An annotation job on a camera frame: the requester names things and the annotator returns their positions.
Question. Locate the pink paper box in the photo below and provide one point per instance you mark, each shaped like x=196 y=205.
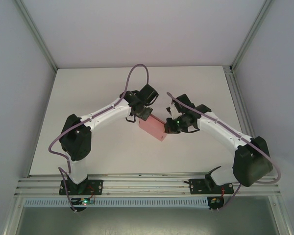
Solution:
x=153 y=127

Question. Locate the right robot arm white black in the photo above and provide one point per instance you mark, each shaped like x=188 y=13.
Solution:
x=220 y=132

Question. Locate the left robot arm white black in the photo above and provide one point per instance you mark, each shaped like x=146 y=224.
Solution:
x=107 y=112

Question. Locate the black base plate right arm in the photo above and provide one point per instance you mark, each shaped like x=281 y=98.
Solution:
x=198 y=187

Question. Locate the black base plate left arm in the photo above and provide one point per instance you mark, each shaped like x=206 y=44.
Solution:
x=98 y=183

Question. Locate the small circuit board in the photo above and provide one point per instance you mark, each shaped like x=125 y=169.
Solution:
x=215 y=201

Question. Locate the circuit board with green light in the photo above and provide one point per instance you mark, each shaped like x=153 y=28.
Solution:
x=84 y=201

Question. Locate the aluminium side rail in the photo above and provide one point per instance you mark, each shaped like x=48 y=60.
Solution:
x=240 y=110

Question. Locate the aluminium mounting rail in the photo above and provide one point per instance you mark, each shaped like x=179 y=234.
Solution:
x=147 y=186

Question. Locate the aluminium frame post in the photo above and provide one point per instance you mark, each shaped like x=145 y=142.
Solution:
x=250 y=36
x=36 y=34

